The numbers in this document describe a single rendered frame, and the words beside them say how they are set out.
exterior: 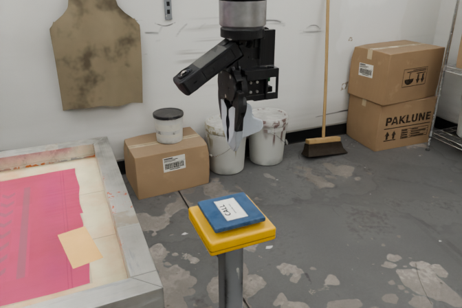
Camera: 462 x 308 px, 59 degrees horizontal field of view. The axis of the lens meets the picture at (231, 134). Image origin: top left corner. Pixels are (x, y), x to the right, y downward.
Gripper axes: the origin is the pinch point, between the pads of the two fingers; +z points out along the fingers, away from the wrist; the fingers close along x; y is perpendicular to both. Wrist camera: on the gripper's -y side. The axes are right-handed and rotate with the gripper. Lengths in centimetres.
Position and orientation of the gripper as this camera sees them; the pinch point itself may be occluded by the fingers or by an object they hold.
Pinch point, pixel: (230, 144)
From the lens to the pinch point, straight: 72.1
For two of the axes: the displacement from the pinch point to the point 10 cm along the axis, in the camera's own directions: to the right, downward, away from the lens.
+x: -3.9, -3.5, 8.5
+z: 0.0, 9.2, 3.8
